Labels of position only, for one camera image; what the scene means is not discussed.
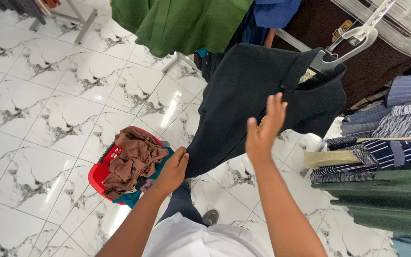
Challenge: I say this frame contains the person's left hand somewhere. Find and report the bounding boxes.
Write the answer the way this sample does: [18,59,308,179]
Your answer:
[155,146,191,196]

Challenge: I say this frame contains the person's right hand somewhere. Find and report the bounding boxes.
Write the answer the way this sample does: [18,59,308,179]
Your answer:
[246,92,288,162]

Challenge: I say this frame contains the dark navy polo shirt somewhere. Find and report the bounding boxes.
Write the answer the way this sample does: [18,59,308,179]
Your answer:
[185,44,347,179]

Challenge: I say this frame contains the person's blue jeans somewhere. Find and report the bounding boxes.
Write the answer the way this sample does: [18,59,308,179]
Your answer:
[157,184,210,227]

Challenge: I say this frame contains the brown crumpled garment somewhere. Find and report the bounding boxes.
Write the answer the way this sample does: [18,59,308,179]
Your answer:
[103,127,170,200]

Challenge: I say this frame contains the teal crumpled garment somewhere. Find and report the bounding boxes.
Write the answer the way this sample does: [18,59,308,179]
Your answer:
[113,146,175,209]

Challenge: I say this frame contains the person's grey shoe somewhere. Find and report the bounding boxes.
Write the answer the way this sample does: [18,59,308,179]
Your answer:
[202,209,220,227]

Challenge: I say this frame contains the person's white shirt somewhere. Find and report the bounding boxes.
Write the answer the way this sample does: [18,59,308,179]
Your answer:
[142,212,271,257]

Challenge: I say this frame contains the red plastic laundry basket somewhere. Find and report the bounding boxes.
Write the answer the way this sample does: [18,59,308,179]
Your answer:
[88,126,166,206]

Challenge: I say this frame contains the black hanging trousers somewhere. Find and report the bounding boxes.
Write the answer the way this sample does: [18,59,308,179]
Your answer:
[194,48,225,83]

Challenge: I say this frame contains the metal rack leg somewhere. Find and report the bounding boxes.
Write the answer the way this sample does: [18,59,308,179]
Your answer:
[161,52,200,74]

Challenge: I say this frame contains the blue hanging garment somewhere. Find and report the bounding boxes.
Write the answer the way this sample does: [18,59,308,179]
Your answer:
[241,0,302,45]

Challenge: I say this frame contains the dark brown hanging garment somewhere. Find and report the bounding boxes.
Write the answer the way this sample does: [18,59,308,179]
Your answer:
[273,0,411,112]

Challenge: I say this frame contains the navy white striped shirt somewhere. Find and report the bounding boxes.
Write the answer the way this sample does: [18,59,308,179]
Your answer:
[311,131,411,184]

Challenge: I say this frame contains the green hanging garment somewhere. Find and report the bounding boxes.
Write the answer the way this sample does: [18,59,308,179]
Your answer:
[111,0,254,58]

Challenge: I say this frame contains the dark green shirt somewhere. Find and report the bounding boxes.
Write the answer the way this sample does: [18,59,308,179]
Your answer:
[312,168,411,244]

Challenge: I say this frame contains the blue white patterned shirt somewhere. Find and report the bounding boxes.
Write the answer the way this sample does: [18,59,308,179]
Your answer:
[340,104,411,140]

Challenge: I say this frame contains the clear plastic hanger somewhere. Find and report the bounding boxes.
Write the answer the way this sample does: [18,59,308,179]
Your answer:
[310,0,396,74]

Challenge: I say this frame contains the light blue striped shirt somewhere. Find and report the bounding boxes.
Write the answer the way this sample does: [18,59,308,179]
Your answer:
[387,72,411,108]

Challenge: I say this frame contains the bundle of clear plastic hangers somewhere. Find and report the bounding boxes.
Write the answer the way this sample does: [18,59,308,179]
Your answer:
[330,0,411,59]

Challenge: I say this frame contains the metal rack with dark clothes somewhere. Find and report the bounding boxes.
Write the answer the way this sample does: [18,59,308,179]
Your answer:
[0,0,98,45]

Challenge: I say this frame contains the metal clothes rail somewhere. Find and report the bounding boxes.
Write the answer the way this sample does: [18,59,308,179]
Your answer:
[275,29,313,53]

